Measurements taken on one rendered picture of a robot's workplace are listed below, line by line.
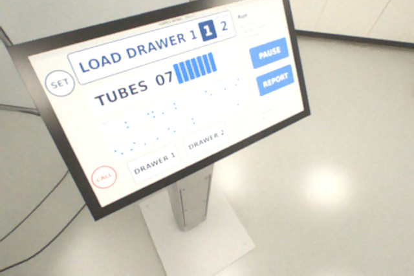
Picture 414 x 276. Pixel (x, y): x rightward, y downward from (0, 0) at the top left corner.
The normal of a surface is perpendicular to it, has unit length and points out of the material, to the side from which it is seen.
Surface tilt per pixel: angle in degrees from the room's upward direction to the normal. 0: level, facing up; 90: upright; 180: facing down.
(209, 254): 3
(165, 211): 5
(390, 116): 0
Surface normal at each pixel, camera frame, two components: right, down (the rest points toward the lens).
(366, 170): 0.04, -0.61
